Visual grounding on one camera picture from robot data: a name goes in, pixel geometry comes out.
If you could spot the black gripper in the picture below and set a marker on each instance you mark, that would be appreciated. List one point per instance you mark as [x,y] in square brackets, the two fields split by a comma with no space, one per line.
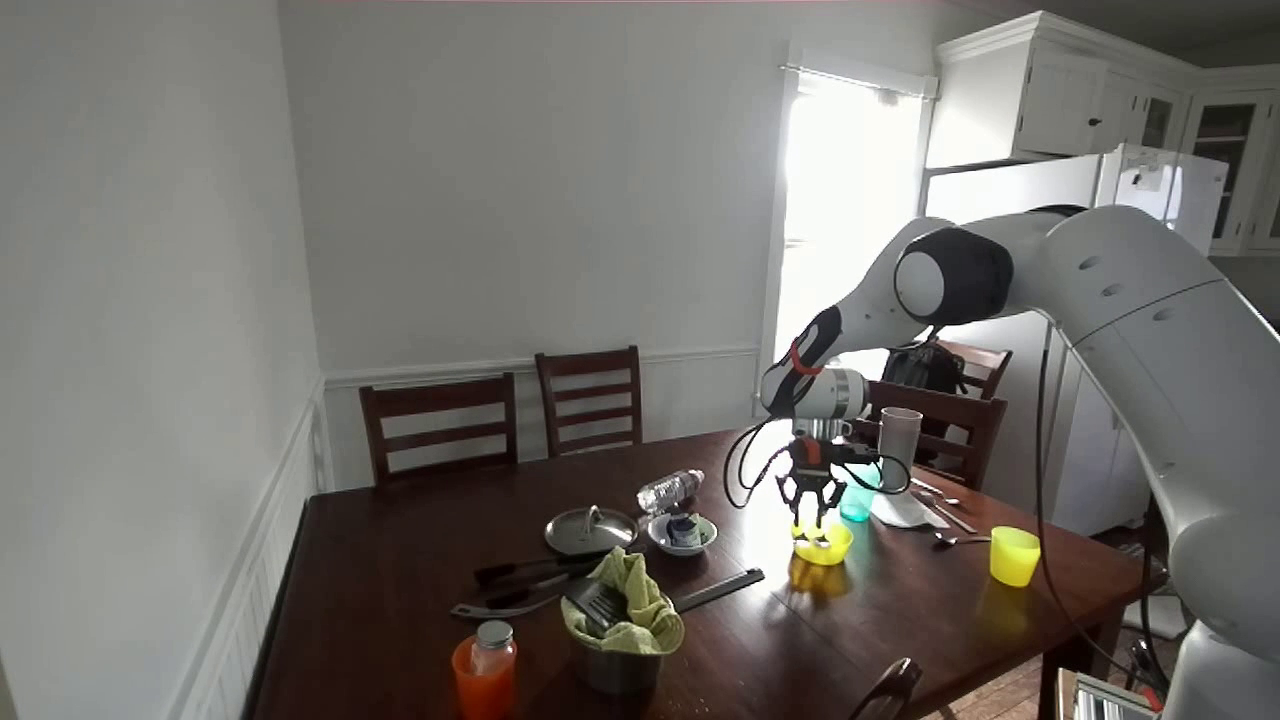
[815,468]

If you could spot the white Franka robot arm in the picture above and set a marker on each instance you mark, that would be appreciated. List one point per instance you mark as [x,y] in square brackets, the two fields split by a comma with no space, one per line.
[1146,305]

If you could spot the yellow plastic bowl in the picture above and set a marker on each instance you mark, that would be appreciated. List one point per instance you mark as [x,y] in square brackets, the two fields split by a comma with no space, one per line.
[823,545]

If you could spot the teal translucent plastic cup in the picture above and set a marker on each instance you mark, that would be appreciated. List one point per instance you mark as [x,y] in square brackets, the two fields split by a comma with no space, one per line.
[858,501]

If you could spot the white flat plate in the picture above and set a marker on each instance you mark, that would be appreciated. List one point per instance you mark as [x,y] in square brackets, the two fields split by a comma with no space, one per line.
[910,514]

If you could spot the clear plastic cup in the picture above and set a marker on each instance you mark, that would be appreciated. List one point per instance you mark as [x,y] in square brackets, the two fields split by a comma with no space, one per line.
[902,446]

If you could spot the dark flat utensil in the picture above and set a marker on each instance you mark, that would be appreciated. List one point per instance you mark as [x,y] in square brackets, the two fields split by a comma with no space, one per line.
[723,589]

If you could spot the metal cutlery piece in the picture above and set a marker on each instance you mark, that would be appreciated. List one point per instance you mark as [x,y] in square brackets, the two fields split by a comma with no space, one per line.
[951,536]
[942,490]

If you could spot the small white bowl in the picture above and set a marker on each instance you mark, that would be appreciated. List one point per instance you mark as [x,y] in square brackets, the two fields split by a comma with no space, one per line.
[683,536]

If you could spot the clear plastic water bottle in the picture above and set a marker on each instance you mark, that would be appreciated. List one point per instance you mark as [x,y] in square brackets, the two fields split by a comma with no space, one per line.
[670,490]

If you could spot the dark wooden chair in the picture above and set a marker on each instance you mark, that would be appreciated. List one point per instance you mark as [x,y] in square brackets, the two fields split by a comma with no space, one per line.
[984,364]
[965,426]
[589,360]
[440,396]
[888,684]

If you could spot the black bag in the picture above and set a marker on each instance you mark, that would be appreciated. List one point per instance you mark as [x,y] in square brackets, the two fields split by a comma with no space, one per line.
[920,364]

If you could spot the yellow plastic cup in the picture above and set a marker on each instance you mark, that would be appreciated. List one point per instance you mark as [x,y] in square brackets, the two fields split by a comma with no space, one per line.
[1015,558]

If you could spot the silver pot lid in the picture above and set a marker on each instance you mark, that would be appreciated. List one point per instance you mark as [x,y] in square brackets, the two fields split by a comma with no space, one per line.
[587,529]

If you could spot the small metal pot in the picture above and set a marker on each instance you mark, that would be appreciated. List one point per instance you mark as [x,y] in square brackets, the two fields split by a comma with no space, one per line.
[621,673]

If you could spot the black kitchen tongs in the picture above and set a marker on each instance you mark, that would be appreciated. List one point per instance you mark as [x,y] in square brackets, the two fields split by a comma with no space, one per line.
[521,584]

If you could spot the bright glass door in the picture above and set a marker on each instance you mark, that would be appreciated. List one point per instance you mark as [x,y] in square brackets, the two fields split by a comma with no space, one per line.
[841,200]

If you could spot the orange bottle with white cap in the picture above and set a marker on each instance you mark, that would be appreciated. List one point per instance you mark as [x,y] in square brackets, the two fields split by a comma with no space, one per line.
[487,680]

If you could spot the white refrigerator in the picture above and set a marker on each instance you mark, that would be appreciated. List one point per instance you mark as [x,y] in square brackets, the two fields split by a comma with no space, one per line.
[1015,187]

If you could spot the white kitchen cabinet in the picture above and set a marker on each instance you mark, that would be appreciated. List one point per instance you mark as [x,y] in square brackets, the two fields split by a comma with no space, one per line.
[1055,87]

